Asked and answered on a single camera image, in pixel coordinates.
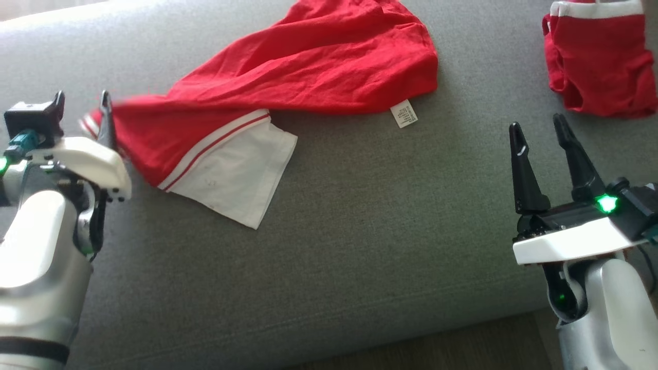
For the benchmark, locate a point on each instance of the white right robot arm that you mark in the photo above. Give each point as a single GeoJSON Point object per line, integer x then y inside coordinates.
{"type": "Point", "coordinates": [611, 308]}

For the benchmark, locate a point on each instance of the grey fabric ottoman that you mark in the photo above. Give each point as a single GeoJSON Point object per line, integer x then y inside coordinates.
{"type": "Point", "coordinates": [360, 231]}

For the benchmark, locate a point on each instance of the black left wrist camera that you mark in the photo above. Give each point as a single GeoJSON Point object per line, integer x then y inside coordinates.
{"type": "Point", "coordinates": [31, 121]}

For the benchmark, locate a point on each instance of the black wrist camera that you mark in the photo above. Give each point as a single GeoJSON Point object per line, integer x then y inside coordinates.
{"type": "Point", "coordinates": [637, 205]}
{"type": "Point", "coordinates": [31, 121]}

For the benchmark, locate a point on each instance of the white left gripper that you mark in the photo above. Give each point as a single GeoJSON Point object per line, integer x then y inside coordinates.
{"type": "Point", "coordinates": [92, 159]}

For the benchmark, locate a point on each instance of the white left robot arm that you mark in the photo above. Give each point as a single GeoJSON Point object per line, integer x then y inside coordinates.
{"type": "Point", "coordinates": [36, 267]}

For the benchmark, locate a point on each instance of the red shirt striped white sleeves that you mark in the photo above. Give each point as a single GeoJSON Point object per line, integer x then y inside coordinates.
{"type": "Point", "coordinates": [308, 67]}

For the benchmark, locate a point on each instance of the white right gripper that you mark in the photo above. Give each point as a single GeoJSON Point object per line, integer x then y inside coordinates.
{"type": "Point", "coordinates": [565, 239]}

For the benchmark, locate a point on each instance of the red shorts white waistband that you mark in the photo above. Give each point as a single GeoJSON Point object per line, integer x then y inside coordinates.
{"type": "Point", "coordinates": [601, 61]}

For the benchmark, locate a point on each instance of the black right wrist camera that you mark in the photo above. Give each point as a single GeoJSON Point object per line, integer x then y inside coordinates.
{"type": "Point", "coordinates": [637, 205]}

